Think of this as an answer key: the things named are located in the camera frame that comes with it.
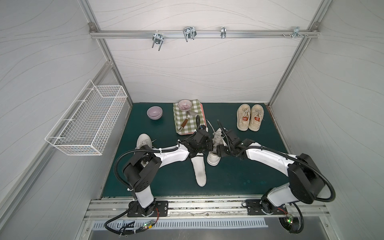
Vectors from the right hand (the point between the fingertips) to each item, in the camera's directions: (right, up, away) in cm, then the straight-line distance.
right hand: (222, 148), depth 89 cm
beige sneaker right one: (+28, +20, +15) cm, 38 cm away
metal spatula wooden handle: (-21, +22, +25) cm, 40 cm away
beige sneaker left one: (+18, +21, +14) cm, 31 cm away
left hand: (-5, +3, -2) cm, 6 cm away
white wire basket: (-68, +15, -20) cm, 72 cm away
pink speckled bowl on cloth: (-25, +29, +28) cm, 48 cm away
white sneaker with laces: (-50, +5, +5) cm, 51 cm away
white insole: (-14, -11, -3) cm, 18 cm away
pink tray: (-10, +17, +21) cm, 28 cm away
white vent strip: (-23, -32, -19) cm, 44 cm away
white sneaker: (-6, -4, -7) cm, 10 cm away
